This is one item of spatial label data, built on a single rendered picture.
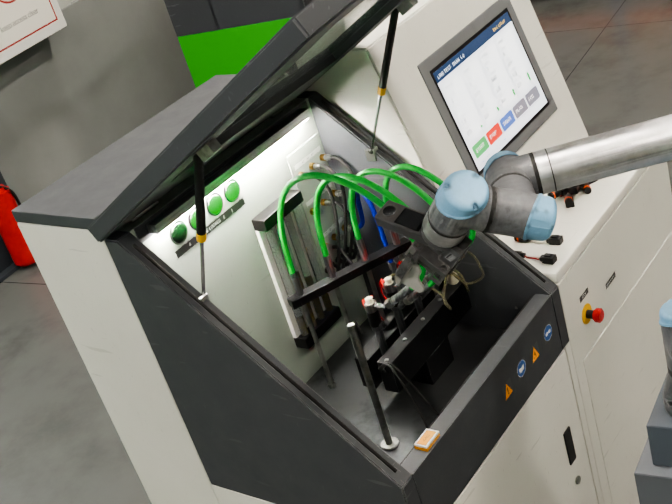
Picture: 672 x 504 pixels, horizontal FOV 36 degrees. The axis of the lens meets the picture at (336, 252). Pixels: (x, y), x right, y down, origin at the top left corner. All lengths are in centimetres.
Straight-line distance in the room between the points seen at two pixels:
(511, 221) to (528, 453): 89
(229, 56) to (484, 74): 352
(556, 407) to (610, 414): 32
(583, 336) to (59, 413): 258
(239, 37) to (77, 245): 391
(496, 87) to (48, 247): 120
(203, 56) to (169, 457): 396
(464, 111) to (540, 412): 75
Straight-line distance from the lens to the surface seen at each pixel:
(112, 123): 724
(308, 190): 252
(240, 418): 220
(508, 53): 283
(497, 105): 274
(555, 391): 252
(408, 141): 246
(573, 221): 265
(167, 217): 216
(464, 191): 163
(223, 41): 609
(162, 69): 764
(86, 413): 449
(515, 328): 235
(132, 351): 232
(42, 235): 231
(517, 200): 167
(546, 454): 253
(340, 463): 208
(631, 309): 288
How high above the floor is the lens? 226
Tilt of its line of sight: 27 degrees down
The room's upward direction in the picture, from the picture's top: 18 degrees counter-clockwise
